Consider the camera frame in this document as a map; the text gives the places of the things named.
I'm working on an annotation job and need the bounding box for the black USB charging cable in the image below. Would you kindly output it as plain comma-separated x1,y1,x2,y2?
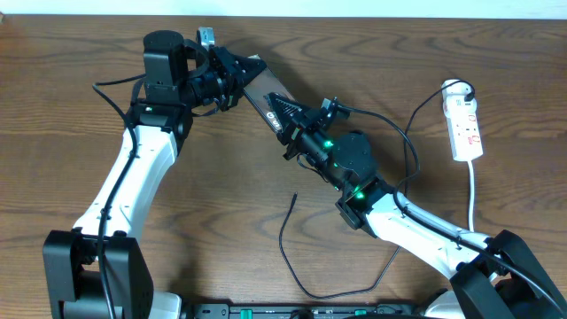
278,79,477,300

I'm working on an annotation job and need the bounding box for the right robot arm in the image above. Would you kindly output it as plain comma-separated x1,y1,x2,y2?
266,93,566,318

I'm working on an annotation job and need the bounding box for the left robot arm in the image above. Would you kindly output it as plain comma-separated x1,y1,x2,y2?
43,27,267,318

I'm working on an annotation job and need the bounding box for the white USB charger adapter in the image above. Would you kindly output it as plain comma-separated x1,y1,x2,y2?
441,79,469,100

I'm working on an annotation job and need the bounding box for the white power strip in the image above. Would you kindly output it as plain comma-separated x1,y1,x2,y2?
443,91,483,162

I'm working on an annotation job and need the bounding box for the white power strip cord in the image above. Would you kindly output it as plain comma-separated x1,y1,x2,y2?
467,159,477,232

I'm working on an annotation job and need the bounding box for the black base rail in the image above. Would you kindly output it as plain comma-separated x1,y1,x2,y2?
185,303,421,319

